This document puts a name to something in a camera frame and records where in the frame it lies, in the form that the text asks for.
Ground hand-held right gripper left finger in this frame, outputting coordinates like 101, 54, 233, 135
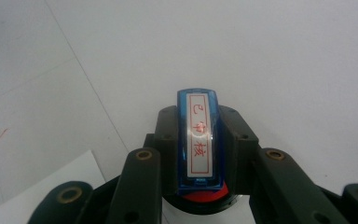
104, 105, 182, 224

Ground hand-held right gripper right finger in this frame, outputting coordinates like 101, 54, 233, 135
218, 105, 352, 224

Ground round red ink pad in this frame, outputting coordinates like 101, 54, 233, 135
163, 181, 241, 217

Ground blue stamp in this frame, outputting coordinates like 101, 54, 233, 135
175, 88, 227, 196

